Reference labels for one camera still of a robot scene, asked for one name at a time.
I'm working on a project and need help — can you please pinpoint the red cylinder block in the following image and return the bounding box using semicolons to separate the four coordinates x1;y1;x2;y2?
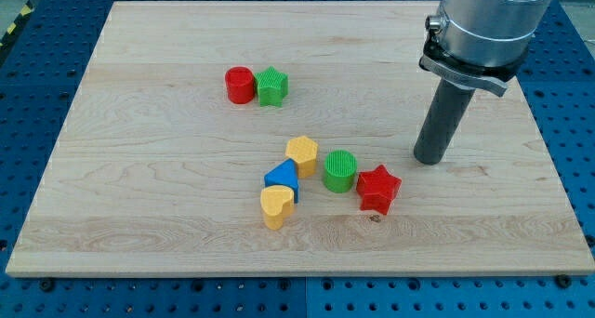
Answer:
224;66;255;104

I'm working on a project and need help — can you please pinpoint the red star block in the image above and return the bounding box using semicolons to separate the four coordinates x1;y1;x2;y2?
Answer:
356;165;403;215

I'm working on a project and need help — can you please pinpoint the black bolt left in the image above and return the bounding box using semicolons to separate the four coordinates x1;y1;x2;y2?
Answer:
38;278;55;293

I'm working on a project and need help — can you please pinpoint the yellow hexagon block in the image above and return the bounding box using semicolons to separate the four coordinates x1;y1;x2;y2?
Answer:
285;136;318;179

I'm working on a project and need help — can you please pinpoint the green star block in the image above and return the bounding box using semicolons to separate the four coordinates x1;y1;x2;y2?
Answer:
255;66;288;107

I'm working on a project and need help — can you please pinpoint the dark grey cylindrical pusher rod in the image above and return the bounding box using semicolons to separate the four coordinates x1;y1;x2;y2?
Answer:
414;79;475;165

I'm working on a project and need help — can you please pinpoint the blue triangle block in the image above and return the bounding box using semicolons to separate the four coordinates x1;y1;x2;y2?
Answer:
264;159;299;203

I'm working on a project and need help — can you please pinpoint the black bolt right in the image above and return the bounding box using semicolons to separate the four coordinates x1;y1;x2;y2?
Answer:
554;274;573;289

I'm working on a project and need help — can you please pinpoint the black bolt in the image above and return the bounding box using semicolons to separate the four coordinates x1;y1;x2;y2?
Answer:
554;274;573;289
38;278;55;293

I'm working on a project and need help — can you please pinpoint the light wooden board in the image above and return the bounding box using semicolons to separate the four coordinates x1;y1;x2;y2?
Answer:
6;1;594;278

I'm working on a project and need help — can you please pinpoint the yellow heart block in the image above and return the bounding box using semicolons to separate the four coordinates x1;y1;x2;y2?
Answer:
260;185;295;231

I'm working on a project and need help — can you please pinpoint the green cylinder block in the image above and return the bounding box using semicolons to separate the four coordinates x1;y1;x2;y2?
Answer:
323;150;358;193

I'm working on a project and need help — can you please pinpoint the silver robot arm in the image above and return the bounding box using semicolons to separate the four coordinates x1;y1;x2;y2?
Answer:
419;0;551;97

